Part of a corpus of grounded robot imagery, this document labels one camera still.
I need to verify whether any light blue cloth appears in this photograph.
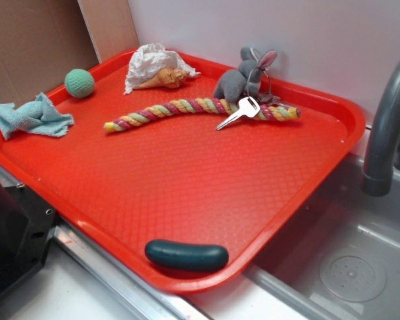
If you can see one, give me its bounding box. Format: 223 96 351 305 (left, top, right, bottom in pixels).
0 93 75 141

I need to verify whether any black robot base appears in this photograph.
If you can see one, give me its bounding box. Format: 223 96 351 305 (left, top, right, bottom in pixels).
0 183 57 300

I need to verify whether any red plastic tray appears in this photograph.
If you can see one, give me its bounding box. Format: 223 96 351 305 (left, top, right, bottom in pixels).
0 51 365 293

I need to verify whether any silver key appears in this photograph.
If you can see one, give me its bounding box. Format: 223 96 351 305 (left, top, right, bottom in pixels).
216 96 261 131

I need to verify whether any orange toy seashell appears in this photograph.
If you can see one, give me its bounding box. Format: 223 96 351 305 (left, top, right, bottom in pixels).
133 67 189 90

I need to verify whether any dark green toy cucumber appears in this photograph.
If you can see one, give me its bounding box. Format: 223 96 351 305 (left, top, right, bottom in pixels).
145 239 229 272

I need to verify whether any white crumpled paper towel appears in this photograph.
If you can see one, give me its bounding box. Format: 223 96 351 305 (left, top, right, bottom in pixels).
124 43 200 95

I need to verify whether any green textured ball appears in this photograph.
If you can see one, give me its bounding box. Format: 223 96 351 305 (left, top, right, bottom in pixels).
64 69 95 99

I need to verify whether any grey toy sink basin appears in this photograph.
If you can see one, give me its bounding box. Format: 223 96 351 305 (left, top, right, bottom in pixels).
188 156 400 319

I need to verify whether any grey toy faucet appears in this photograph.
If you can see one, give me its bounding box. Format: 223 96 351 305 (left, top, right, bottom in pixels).
361 62 400 197

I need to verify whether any brown cardboard panel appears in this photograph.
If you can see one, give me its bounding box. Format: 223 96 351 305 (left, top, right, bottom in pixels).
0 1 139 105

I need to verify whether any multicolour twisted rope toy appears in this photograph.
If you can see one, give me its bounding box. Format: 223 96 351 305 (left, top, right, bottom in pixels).
103 98 301 133

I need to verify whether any grey plush bunny keychain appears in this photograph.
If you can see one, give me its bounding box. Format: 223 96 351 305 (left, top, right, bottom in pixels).
213 47 277 103

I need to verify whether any metal key ring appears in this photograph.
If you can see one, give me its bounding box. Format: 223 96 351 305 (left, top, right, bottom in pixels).
247 67 281 103

